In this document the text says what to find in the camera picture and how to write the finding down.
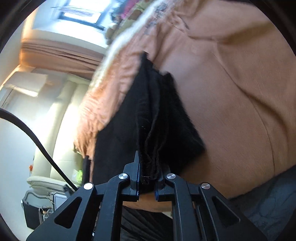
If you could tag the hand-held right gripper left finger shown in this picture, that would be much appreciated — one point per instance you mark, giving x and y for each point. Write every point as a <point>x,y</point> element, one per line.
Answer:
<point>136,183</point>

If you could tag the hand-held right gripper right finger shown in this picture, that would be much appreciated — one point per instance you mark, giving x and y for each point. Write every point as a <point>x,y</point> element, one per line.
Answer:
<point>160,190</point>

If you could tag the black pants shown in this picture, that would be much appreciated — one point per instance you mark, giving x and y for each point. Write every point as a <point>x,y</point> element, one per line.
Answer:
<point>129,120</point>

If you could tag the green tissue pack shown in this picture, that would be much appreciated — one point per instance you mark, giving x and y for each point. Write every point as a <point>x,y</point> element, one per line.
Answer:
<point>79,177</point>

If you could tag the grey bedside cabinet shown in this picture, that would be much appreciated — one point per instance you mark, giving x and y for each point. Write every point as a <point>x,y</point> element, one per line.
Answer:
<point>57,200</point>

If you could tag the cream padded headboard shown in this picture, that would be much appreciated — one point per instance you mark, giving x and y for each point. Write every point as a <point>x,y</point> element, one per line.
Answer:
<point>67,120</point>

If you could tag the person's grey printed clothing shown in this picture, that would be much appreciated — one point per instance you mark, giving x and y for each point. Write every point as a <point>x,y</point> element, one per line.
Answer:
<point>261,199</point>

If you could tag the black storage bin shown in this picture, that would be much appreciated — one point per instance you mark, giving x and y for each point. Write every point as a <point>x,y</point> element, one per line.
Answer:
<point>30,213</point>

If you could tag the orange blanket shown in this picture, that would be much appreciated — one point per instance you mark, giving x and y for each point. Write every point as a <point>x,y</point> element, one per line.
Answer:
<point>231,92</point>

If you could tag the pink curtain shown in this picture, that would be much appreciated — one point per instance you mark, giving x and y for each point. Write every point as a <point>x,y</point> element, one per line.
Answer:
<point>57,53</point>

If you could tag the pink cloth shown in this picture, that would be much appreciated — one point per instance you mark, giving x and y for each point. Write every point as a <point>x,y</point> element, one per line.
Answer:
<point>126,9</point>

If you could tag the black framed window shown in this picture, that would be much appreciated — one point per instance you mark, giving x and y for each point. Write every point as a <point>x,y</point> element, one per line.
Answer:
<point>81,11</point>

